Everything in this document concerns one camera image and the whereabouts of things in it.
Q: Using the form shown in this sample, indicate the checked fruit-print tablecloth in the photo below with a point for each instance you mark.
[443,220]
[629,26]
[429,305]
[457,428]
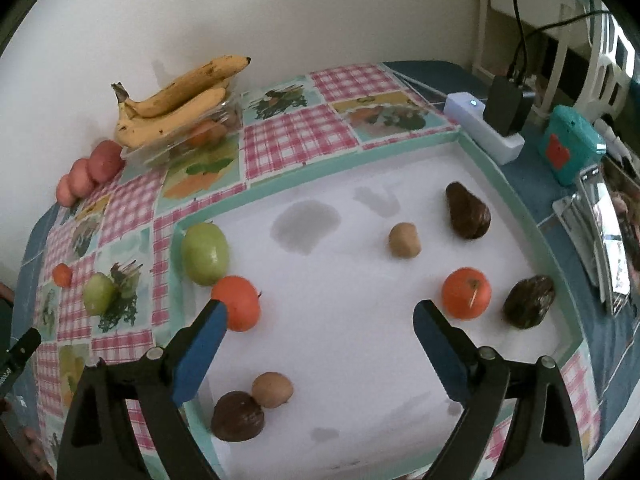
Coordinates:
[280,145]

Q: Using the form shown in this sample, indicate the green apple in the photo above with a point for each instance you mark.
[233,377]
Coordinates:
[205,252]
[100,293]

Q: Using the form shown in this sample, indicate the white tray with green rim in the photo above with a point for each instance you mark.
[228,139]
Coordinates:
[350,310]

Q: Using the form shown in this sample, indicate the black power adapter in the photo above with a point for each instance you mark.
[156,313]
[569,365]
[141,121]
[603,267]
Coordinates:
[505,105]

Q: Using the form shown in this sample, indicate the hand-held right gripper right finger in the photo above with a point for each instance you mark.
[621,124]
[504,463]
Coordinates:
[440,355]

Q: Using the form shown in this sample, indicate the teal box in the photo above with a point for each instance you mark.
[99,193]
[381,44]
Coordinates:
[572,145]

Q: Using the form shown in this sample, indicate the orange with stem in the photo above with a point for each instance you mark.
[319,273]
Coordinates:
[466,292]

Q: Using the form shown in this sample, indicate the brown kiwi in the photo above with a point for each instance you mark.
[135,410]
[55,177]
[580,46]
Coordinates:
[272,389]
[405,240]

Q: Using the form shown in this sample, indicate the dark avocado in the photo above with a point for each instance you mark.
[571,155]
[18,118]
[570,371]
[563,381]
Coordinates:
[529,301]
[467,210]
[237,416]

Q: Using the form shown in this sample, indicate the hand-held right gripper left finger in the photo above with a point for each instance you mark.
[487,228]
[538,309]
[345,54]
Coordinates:
[200,355]

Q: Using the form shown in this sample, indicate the bunch of yellow bananas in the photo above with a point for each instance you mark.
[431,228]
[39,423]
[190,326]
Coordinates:
[170,105]

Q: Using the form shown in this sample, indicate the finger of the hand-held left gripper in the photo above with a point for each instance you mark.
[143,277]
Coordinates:
[20,357]

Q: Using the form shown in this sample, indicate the white power strip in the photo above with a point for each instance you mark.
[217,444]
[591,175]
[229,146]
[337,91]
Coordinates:
[465,110]

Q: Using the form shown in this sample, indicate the small tangerine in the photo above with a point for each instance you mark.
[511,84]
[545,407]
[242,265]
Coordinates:
[62,275]

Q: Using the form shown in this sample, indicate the clear plastic container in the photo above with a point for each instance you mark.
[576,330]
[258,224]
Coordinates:
[150,152]

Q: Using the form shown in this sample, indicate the white chair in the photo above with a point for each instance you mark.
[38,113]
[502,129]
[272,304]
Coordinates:
[607,67]

